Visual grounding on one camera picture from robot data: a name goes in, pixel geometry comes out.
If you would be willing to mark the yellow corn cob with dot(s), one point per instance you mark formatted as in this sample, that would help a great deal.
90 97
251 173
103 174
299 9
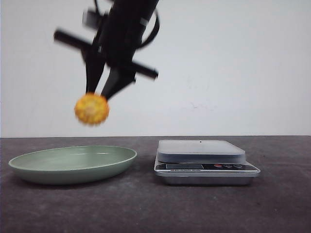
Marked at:
92 109

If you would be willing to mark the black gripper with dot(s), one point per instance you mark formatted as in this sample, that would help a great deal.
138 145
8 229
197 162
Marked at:
114 48

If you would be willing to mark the green shallow plate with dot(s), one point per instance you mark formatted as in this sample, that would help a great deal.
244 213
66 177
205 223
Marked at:
72 165

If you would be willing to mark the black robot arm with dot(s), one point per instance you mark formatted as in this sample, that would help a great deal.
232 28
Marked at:
123 13

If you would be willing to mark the silver digital kitchen scale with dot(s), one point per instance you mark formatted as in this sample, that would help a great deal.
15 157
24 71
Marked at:
203 162

